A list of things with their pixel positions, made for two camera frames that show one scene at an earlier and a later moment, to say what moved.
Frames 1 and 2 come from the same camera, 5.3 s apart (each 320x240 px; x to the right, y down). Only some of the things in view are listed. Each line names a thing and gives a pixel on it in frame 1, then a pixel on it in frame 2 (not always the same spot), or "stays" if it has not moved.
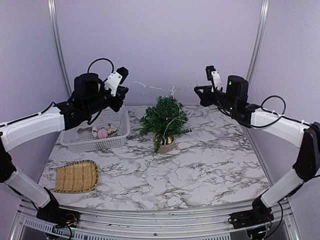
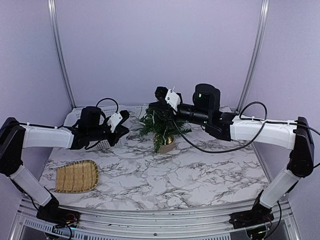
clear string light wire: (173, 89) -> (154, 120)
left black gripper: (121, 92) -> (119, 129)
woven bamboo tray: (79, 176) stays
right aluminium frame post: (264, 9) stays
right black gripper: (205, 98) -> (163, 107)
